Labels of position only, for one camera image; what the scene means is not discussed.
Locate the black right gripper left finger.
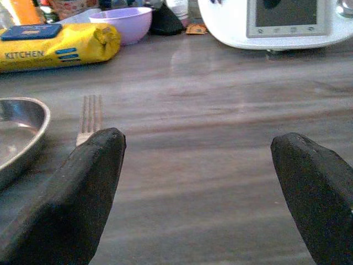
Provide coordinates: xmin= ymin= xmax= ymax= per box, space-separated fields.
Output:
xmin=0 ymin=127 xmax=127 ymax=265

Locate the patterned food package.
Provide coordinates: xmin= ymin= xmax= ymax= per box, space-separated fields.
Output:
xmin=49 ymin=0 xmax=99 ymax=20

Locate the white container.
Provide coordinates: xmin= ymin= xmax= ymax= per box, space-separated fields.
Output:
xmin=165 ymin=0 xmax=190 ymax=20

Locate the silver metal plate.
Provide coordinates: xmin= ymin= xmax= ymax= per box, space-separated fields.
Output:
xmin=0 ymin=97 xmax=51 ymax=191

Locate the black cloth object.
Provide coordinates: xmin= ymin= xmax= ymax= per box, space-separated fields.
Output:
xmin=150 ymin=3 xmax=185 ymax=36

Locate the small orange sachet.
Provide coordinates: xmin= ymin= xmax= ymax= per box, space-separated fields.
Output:
xmin=185 ymin=23 xmax=208 ymax=35

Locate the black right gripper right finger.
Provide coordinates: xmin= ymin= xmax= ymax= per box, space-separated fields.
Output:
xmin=270 ymin=132 xmax=353 ymax=265

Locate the yellow kitchen wipes pack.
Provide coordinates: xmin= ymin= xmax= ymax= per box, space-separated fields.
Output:
xmin=0 ymin=23 xmax=122 ymax=73

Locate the silver metal fork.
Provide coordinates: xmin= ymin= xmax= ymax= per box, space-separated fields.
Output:
xmin=76 ymin=94 xmax=103 ymax=147

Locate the white kitchen appliance with screen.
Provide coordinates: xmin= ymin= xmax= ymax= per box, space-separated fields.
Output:
xmin=197 ymin=0 xmax=353 ymax=51

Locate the orange bottle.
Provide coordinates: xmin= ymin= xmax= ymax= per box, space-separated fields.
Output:
xmin=9 ymin=0 xmax=42 ymax=25

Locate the lilac plastic bowl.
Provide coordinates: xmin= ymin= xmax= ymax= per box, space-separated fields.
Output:
xmin=88 ymin=7 xmax=153 ymax=46

